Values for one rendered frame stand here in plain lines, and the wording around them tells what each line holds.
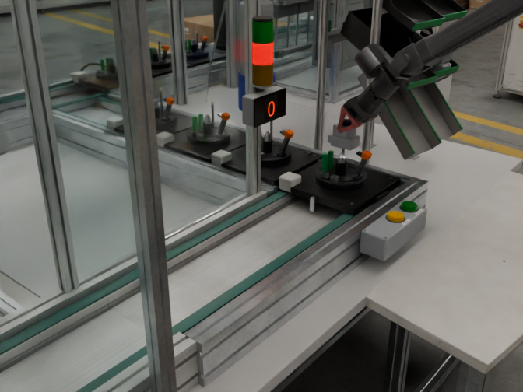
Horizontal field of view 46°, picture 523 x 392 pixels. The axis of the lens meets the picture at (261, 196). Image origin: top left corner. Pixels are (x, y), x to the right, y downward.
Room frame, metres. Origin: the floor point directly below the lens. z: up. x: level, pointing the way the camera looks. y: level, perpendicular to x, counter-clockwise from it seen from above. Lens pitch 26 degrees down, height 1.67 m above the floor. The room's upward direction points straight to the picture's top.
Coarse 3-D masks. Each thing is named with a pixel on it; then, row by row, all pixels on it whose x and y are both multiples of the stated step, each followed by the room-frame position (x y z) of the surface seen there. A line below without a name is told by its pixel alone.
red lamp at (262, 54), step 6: (252, 42) 1.45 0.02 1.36; (252, 48) 1.45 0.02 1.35; (258, 48) 1.43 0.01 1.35; (264, 48) 1.43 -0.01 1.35; (270, 48) 1.44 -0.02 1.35; (252, 54) 1.45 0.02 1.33; (258, 54) 1.43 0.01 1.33; (264, 54) 1.43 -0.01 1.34; (270, 54) 1.44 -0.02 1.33; (252, 60) 1.45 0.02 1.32; (258, 60) 1.43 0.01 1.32; (264, 60) 1.43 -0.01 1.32; (270, 60) 1.44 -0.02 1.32
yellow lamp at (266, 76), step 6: (252, 66) 1.45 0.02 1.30; (258, 66) 1.43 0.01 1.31; (264, 66) 1.43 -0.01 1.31; (270, 66) 1.44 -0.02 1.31; (252, 72) 1.45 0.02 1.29; (258, 72) 1.43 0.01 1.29; (264, 72) 1.43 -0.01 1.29; (270, 72) 1.44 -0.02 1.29; (252, 78) 1.45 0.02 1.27; (258, 78) 1.43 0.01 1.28; (264, 78) 1.43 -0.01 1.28; (270, 78) 1.44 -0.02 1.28; (258, 84) 1.43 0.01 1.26; (264, 84) 1.43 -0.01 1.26; (270, 84) 1.44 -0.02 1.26
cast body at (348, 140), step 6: (348, 120) 1.53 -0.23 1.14; (336, 126) 1.52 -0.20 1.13; (342, 126) 1.51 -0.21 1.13; (336, 132) 1.52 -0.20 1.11; (342, 132) 1.50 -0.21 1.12; (348, 132) 1.50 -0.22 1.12; (354, 132) 1.52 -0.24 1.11; (330, 138) 1.55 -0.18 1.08; (336, 138) 1.52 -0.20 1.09; (342, 138) 1.50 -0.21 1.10; (348, 138) 1.50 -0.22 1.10; (354, 138) 1.50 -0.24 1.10; (336, 144) 1.52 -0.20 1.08; (342, 144) 1.50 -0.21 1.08; (348, 144) 1.49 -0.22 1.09; (354, 144) 1.50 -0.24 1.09
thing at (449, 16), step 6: (426, 0) 1.87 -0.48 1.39; (432, 0) 1.88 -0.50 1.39; (438, 0) 1.89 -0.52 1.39; (444, 0) 1.89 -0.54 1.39; (450, 0) 1.88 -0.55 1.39; (432, 6) 1.84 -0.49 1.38; (438, 6) 1.85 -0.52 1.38; (444, 6) 1.87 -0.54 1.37; (450, 6) 1.87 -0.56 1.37; (456, 6) 1.86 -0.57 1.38; (444, 12) 1.83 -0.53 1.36; (450, 12) 1.84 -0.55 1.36; (456, 12) 1.80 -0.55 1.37; (462, 12) 1.82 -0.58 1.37; (450, 18) 1.79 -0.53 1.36; (456, 18) 1.81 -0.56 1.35
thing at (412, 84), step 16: (352, 16) 1.80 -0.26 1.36; (368, 16) 1.88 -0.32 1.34; (384, 16) 1.87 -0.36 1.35; (352, 32) 1.80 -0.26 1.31; (368, 32) 1.75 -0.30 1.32; (384, 32) 1.87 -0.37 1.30; (400, 32) 1.82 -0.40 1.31; (384, 48) 1.82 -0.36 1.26; (400, 48) 1.82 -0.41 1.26; (416, 80) 1.70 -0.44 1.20; (432, 80) 1.71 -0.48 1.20
